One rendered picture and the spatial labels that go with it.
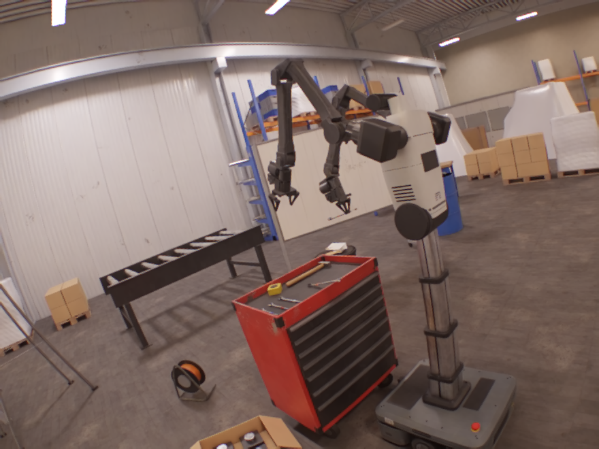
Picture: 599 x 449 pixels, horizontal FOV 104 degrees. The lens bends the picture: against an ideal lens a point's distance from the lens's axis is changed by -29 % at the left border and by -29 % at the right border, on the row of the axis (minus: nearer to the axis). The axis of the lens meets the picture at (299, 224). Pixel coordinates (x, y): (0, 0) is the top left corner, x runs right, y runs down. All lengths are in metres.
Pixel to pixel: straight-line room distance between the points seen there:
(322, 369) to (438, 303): 0.66
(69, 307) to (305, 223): 5.14
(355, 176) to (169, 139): 6.77
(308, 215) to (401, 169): 2.85
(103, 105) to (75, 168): 1.94
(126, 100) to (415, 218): 9.33
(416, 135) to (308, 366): 1.14
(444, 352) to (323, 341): 0.58
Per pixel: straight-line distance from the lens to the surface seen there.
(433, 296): 1.44
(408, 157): 1.21
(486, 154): 9.60
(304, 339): 1.57
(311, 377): 1.67
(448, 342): 1.55
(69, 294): 7.19
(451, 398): 1.75
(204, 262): 4.54
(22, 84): 9.60
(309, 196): 3.98
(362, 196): 4.23
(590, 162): 8.14
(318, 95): 1.27
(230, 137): 10.33
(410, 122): 1.23
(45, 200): 9.30
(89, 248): 9.19
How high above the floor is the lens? 1.54
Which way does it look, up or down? 9 degrees down
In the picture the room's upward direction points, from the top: 16 degrees counter-clockwise
